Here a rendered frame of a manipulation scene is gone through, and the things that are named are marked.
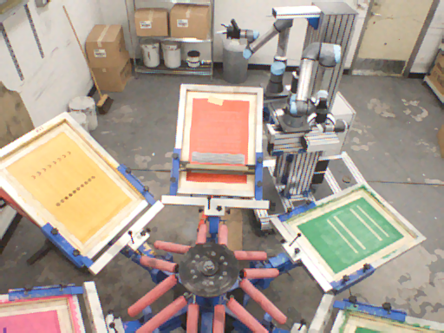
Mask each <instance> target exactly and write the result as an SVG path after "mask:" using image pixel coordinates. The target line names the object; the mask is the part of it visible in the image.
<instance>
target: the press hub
mask: <svg viewBox="0 0 444 333"><path fill-rule="evenodd" d="M179 274H180V281H181V283H182V284H183V285H184V286H182V285H181V284H180V283H178V284H177V285H176V287H175V290H174V293H173V296H174V301H175V300H176V299H177V298H178V297H180V296H181V295H185V296H189V295H190V294H191V293H192V295H191V296H190V297H188V299H190V298H191V299H192V300H193V294H194V295H195V299H194V303H195V304H199V321H198V332H197V333H200V327H201V318H202V311H204V312H213V316H212V331H213V317H214V306H215V305H216V304H219V296H221V295H224V296H225V298H234V299H235V300H236V301H237V303H238V304H240V305H241V306H242V307H243V308H244V290H243V289H242V288H241V287H240V286H239V287H238V288H237V289H235V290H233V291H231V292H228V291H229V290H230V289H231V288H232V287H233V286H234V285H235V284H236V282H237V279H238V274H239V266H238V260H237V257H236V256H235V255H234V254H233V253H232V252H231V250H229V249H228V248H226V247H225V246H223V245H221V244H215V243H200V244H197V245H195V246H194V247H192V248H191V249H189V250H187V251H186V254H185V255H184V256H183V257H182V258H181V260H180V267H179ZM226 292H227V293H226ZM221 304H225V299H224V298H223V297H222V296H221ZM179 318H180V320H181V322H182V324H181V325H180V326H181V329H183V330H184V331H185V332H186V331H187V313H186V314H184V315H180V316H179ZM236 321H237V320H236V319H235V318H233V317H231V316H229V315H228V314H226V313H225V333H232V332H233V331H234V330H235V327H233V326H232V324H233V323H234V322H236Z"/></svg>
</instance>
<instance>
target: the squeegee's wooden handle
mask: <svg viewBox="0 0 444 333"><path fill-rule="evenodd" d="M186 169H187V170H190V171H204V172H235V173H244V172H248V171H249V167H248V166H224V165H194V164H186Z"/></svg>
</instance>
